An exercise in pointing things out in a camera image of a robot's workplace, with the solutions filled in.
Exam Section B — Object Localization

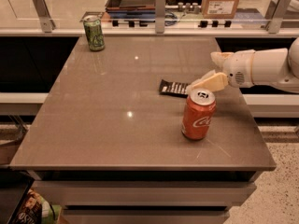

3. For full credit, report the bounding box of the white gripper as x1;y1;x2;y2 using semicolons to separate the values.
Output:
186;49;255;94

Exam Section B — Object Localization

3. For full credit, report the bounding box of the red coca-cola can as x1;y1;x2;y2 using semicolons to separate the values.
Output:
181;88;216;140

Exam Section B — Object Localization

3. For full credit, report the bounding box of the black rxbar chocolate wrapper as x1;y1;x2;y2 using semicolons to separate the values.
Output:
159;79;188;98

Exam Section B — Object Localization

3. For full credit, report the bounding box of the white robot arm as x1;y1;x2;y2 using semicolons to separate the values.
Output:
187;38;299;94

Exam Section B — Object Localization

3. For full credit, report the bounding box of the green soda can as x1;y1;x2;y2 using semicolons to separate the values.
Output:
83;15;105;51

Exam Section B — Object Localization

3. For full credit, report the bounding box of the cardboard box with label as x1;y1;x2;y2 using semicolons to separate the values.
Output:
201;0;239;19

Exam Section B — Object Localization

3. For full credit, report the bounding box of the grey table drawer unit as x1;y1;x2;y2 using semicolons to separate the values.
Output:
33;180;256;224

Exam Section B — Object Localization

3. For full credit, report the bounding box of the dark box at left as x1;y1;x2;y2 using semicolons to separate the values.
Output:
0;170;34;224

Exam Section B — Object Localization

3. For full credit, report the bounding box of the snack bag under table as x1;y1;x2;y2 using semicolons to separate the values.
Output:
12;189;44;224

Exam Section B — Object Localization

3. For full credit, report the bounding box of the middle metal glass bracket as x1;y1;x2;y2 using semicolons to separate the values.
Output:
155;0;165;34

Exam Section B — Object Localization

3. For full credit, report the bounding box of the metal glass bracket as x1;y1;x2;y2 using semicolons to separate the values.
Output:
32;0;56;33
264;0;299;34
155;0;165;34

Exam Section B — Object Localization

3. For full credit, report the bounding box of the right metal glass bracket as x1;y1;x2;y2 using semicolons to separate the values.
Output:
264;0;299;34

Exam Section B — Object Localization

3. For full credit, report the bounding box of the left metal glass bracket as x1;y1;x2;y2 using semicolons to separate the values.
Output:
32;0;56;33

